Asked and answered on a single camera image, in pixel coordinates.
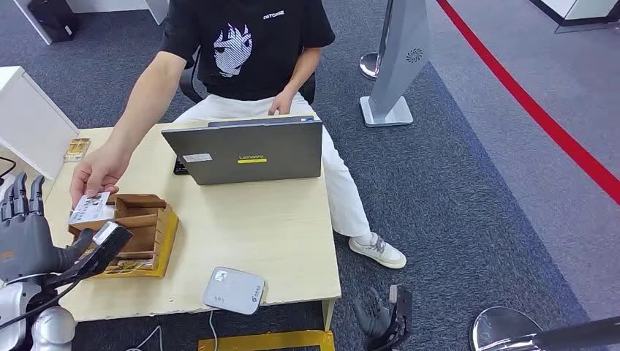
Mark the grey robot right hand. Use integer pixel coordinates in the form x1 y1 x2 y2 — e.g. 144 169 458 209
352 287 394 340

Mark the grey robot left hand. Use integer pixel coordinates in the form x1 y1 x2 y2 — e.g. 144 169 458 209
0 173 94 284

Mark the person's right hand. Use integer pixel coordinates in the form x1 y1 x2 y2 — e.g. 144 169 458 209
69 143 132 209

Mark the person's left hand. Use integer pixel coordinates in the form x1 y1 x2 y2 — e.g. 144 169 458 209
268 89 298 117

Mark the yellow card pack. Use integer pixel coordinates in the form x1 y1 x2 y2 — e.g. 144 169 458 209
64 137 92 164

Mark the person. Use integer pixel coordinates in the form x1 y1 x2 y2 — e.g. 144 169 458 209
69 0 408 271

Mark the person's white shoe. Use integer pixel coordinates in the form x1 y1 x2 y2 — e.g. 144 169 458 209
348 233 408 271

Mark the grey card reader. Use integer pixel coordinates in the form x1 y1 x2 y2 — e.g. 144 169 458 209
202 266 267 317

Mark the grey laptop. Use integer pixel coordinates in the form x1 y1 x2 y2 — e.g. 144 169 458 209
161 115 324 186

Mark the wooden organizer box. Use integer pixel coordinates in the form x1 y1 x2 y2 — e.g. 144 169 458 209
67 193 180 279

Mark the white cabinet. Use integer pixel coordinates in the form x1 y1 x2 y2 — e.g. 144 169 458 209
0 65 80 181

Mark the black office chair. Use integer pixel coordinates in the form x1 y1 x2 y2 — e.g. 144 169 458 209
179 45 317 105

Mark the grey kiosk stand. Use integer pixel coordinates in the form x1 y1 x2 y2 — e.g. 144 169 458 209
360 0 430 129

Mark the chrome round stanchion base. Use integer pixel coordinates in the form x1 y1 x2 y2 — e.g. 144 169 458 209
469 306 546 351

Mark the black computer tower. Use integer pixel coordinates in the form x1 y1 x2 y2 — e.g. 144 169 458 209
26 0 81 44

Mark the dark metal pole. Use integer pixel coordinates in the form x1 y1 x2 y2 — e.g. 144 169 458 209
477 315 620 351

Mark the white platform with dark edge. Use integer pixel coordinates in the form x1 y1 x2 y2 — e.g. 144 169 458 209
529 0 620 35

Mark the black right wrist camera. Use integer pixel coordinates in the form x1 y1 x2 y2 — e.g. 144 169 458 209
382 284 414 351

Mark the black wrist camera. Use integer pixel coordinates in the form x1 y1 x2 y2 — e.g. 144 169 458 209
382 284 414 351
45 221 133 287

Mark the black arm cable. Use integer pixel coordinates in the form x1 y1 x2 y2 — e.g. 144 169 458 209
0 276 86 333

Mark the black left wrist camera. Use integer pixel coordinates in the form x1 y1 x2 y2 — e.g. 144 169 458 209
45 221 133 287

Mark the thin black cable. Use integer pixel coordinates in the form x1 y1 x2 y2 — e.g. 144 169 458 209
0 156 18 187

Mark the chrome stanchion post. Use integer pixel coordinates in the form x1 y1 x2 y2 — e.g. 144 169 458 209
358 0 394 81

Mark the yellow taped floor frame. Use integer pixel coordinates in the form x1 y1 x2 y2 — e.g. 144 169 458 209
197 330 336 351

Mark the white floor cable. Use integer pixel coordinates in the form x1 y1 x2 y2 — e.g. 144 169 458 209
126 325 163 351

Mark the white card reader cable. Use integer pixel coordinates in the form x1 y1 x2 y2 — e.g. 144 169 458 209
208 309 220 351

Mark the white desk frame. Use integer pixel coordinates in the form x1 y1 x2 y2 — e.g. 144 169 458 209
13 0 170 46

